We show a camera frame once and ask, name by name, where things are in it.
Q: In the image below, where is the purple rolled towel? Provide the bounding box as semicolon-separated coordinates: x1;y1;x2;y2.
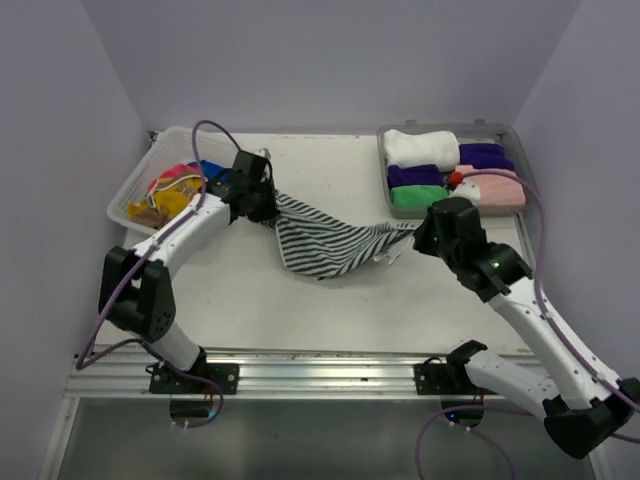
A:
459;143;515;171
387;164;444;189

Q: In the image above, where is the pink rolled towel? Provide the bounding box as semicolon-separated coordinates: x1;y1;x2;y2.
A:
455;165;526;209

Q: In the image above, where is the aluminium mounting rail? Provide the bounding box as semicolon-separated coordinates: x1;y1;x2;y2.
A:
64;346;430;400

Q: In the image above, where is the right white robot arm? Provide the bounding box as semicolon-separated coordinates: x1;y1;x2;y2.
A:
413;197;639;459

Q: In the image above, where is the white perforated plastic basket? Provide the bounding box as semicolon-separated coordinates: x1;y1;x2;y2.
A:
106;124;243;236

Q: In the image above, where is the blue towel in basket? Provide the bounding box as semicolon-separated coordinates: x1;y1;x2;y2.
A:
188;160;228;182

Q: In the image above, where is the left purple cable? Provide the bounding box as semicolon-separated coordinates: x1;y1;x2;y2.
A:
74;118;251;429

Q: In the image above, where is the purple rolled towel back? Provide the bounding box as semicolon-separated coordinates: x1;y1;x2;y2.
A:
459;143;515;171

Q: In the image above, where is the white rolled towel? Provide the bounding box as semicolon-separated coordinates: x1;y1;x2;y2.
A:
383;129;460;172

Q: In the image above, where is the grey plastic tray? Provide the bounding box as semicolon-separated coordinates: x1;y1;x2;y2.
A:
377;121;528;219

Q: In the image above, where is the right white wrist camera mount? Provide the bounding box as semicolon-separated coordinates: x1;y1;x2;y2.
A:
446;172;481;205

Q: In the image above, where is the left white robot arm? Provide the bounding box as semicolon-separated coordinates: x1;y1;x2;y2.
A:
99;149;278;395

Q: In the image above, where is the purple rolled towel front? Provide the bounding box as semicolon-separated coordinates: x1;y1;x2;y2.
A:
387;164;444;189

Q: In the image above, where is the green rolled towel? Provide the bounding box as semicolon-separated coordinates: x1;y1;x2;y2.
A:
390;185;449;209

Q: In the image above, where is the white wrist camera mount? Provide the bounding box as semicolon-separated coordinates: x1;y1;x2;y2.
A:
252;148;271;160
446;172;481;205

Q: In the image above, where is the green white striped towel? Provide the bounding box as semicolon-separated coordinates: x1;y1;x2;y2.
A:
269;193;416;280

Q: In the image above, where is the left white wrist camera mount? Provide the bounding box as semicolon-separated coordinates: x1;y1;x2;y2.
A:
252;148;271;160

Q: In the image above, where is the yellow brown towel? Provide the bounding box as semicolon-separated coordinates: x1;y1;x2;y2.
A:
127;174;202;230

